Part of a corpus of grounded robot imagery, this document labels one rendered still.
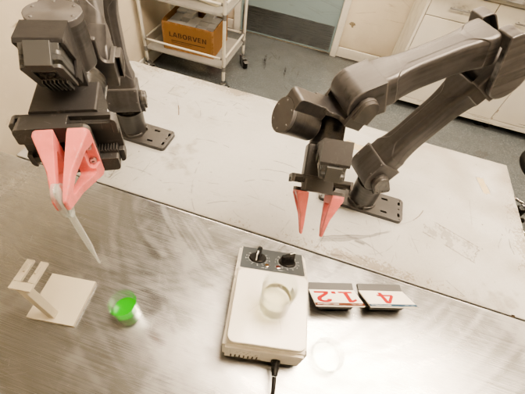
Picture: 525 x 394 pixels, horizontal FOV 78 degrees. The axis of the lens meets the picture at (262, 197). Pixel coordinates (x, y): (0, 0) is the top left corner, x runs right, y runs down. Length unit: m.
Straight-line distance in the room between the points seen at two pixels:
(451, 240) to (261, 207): 0.44
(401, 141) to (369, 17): 2.66
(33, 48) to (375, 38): 3.13
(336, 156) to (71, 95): 0.33
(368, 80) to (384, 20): 2.78
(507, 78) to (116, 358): 0.77
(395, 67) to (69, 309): 0.66
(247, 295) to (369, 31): 2.99
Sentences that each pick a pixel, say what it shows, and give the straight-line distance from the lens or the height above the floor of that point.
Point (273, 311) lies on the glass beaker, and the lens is 0.50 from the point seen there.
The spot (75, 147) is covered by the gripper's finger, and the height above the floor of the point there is 1.25.
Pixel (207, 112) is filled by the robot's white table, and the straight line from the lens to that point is 0.98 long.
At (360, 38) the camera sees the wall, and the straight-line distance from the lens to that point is 3.37.
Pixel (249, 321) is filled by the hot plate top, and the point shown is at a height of 0.99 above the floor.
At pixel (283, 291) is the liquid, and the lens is 0.52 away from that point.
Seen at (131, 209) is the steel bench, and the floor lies 0.90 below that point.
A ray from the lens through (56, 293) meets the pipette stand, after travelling 0.69.
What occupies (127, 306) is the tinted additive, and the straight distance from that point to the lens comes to 0.62.
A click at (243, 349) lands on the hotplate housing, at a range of 0.55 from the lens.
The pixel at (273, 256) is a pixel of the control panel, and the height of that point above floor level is 0.94.
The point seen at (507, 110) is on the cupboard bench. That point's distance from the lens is 3.13.
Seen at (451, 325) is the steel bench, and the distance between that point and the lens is 0.76.
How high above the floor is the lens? 1.50
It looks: 51 degrees down
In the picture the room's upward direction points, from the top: 10 degrees clockwise
